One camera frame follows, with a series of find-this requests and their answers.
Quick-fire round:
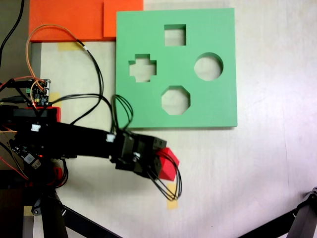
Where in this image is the black plug cable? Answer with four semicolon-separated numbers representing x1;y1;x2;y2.
0;95;26;104
6;79;33;88

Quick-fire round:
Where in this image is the orange wire loop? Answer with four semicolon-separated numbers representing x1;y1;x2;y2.
25;23;83;84

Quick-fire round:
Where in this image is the black wire loop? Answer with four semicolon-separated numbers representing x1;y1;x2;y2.
110;94;135;133
146;151;183;201

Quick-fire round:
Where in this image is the small circuit board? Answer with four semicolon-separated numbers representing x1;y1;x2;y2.
24;78;52;106

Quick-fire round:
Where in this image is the thin orange wire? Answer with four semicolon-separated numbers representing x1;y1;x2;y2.
0;155;29;181

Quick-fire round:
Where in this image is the red base clamp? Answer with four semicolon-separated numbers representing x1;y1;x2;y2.
50;106;62;122
24;167;63;187

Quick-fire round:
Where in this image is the green shape board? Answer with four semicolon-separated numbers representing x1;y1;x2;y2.
115;7;238;129

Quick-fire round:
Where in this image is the orange block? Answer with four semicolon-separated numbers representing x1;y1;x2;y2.
29;0;144;42

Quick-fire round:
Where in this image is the long black wire bundle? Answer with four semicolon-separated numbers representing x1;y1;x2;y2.
70;39;105;126

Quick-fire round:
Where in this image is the yellow tape strip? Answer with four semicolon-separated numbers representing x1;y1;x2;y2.
57;42;84;52

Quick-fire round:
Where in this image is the thick black cable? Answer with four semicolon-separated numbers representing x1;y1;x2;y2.
0;0;26;69

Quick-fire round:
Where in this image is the black tripod leg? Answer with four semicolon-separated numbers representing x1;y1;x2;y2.
288;186;317;238
31;187;69;238

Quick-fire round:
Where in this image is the yellow tape marker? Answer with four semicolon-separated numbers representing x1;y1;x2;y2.
166;183;180;211

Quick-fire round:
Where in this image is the red square block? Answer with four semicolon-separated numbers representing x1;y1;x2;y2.
155;147;181;180

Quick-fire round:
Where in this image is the dark adapter board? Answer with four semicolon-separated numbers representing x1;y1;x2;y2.
11;144;43;171

